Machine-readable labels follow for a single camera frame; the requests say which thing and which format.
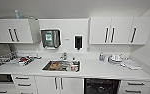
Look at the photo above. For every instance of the blue spray bottle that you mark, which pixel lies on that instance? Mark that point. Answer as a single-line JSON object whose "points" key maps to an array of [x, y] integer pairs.
{"points": [[16, 14]]}

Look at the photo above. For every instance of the blue dish soap bottle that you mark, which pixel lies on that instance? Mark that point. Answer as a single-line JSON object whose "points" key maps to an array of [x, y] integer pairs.
{"points": [[101, 57]]}

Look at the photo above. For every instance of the steel sink basin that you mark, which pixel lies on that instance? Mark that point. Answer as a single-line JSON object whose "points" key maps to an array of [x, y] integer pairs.
{"points": [[61, 69]]}

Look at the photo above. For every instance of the black soap dispenser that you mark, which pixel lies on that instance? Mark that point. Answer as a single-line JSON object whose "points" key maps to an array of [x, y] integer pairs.
{"points": [[78, 42]]}

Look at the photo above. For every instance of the stainless steel dishwasher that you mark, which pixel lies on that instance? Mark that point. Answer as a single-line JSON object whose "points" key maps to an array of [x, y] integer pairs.
{"points": [[101, 86]]}

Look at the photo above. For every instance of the white dish towel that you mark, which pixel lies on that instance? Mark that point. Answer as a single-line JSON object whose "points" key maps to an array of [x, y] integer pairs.
{"points": [[131, 65]]}

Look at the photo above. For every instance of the black built-in microwave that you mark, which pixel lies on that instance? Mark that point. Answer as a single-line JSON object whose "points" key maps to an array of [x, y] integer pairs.
{"points": [[1, 78]]}

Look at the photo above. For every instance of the white base cabinet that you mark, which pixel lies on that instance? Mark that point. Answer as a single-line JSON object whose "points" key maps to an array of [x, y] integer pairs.
{"points": [[47, 86]]}

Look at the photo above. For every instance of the stack of white plates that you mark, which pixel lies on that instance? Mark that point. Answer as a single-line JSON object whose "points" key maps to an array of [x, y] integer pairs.
{"points": [[115, 59]]}

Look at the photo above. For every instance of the white mug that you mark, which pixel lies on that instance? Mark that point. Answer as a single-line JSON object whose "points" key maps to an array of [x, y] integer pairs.
{"points": [[73, 67]]}

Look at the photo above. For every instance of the brown bowl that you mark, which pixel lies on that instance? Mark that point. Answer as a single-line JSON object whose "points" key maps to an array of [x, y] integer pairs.
{"points": [[54, 66]]}

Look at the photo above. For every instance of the white wall cabinet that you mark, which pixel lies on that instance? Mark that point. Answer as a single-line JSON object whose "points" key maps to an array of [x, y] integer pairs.
{"points": [[14, 30], [121, 30]]}

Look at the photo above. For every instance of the small wall label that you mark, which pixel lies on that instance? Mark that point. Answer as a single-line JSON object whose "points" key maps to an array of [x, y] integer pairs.
{"points": [[68, 39]]}

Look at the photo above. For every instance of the chrome faucet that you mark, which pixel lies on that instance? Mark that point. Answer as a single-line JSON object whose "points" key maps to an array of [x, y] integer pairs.
{"points": [[63, 56]]}

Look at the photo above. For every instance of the steel paper towel dispenser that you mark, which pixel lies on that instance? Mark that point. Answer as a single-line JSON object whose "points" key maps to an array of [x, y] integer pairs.
{"points": [[50, 38]]}

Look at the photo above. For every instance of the small white cup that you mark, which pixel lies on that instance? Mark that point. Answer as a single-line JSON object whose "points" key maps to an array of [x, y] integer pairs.
{"points": [[105, 58]]}

